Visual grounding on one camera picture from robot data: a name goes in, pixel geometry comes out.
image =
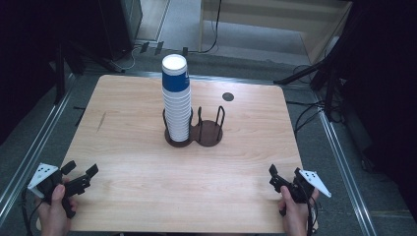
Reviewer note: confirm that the black tripod stand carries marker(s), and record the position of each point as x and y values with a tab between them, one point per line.
324	70

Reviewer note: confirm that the black metal stand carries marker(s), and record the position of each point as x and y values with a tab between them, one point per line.
60	75

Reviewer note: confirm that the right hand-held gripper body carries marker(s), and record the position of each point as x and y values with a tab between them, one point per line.
314	182

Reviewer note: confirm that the dark curtain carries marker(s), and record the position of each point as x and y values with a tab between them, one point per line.
29	65
387	98

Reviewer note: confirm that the dark cabinet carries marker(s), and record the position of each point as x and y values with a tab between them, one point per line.
126	26

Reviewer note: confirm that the person's left hand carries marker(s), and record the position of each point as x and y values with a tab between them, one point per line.
54	213

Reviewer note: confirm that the person's right hand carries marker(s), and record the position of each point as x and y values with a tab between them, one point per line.
295	216

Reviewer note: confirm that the stack of paper cups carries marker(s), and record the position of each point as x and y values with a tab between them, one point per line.
178	121

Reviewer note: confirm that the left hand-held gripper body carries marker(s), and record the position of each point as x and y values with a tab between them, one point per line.
44	172

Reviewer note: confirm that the light wooden shelf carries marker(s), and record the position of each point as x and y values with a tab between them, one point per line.
262	14

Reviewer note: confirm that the metal floor rail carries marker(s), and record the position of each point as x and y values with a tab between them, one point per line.
36	144
344	170

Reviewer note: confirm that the dark round table grommet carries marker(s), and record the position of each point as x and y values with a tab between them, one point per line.
227	96

